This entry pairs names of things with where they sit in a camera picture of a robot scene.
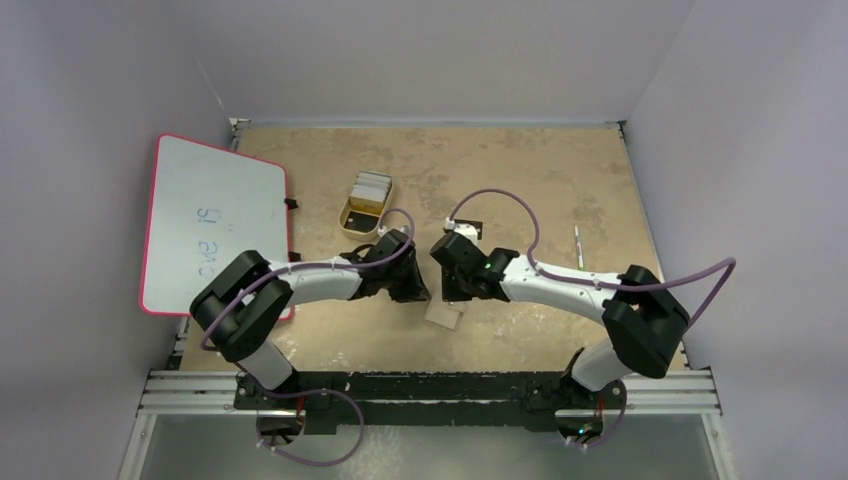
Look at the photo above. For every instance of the beige leather card holder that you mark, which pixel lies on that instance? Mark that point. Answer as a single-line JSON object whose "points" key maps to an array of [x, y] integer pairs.
{"points": [[445, 314]]}

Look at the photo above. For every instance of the white board with pink frame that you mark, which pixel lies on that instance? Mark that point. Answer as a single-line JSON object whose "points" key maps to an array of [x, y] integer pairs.
{"points": [[207, 205]]}

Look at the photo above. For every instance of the aluminium frame rail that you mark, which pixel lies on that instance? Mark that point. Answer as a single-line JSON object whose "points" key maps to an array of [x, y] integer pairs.
{"points": [[213, 393]]}

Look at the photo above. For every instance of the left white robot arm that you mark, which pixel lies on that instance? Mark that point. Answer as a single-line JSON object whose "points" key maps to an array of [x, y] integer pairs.
{"points": [[240, 307]]}

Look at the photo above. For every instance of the white green pen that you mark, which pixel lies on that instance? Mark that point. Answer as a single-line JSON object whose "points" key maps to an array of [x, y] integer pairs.
{"points": [[579, 248]]}

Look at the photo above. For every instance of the stack of cards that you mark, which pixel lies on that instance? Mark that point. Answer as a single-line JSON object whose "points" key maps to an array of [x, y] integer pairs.
{"points": [[370, 192]]}

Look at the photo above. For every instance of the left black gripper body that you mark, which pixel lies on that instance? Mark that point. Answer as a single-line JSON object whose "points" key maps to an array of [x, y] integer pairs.
{"points": [[397, 284]]}

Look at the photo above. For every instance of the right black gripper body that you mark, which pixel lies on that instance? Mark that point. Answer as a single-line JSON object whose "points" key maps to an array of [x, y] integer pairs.
{"points": [[452, 283]]}

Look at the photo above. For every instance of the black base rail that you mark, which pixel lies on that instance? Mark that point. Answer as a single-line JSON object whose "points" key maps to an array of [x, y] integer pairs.
{"points": [[570, 402]]}

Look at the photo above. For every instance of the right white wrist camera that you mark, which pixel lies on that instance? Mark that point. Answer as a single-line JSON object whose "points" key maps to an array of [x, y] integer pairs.
{"points": [[449, 227]]}

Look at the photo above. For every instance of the beige plastic tray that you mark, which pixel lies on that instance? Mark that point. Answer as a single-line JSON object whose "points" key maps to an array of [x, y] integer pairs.
{"points": [[359, 219]]}

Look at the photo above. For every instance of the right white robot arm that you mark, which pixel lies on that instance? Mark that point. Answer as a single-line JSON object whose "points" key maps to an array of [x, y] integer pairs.
{"points": [[644, 323]]}

